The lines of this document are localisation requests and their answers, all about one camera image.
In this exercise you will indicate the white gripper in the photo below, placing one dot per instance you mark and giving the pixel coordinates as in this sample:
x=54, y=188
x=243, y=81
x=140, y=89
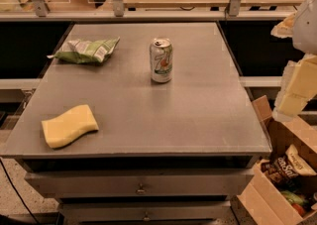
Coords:
x=307, y=27

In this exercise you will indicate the white 7up soda can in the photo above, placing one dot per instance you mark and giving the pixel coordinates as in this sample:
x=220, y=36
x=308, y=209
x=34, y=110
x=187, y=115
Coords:
x=161, y=52

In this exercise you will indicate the green jalapeno chip bag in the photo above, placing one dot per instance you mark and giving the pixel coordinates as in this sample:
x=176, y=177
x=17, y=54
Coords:
x=82, y=51

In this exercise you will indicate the grey drawer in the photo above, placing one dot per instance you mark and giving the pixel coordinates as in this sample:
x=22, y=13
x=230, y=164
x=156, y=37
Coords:
x=139, y=182
x=144, y=211

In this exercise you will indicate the yellow wavy sponge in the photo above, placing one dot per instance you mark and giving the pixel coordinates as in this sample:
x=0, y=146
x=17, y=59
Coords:
x=69, y=126

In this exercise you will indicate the lower grey drawer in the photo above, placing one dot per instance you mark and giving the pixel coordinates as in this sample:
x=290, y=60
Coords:
x=144, y=211

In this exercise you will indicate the cardboard snack box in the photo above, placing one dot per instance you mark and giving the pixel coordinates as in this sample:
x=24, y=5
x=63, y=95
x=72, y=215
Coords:
x=284, y=187

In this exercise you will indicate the upper grey drawer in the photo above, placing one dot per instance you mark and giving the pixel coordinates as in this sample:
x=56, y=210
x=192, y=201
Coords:
x=139, y=182

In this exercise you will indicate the green red snack bag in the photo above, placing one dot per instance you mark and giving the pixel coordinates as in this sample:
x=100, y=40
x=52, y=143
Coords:
x=301, y=203

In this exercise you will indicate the sea salt chip bag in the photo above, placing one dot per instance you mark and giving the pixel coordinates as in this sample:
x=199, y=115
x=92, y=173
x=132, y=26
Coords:
x=284, y=169

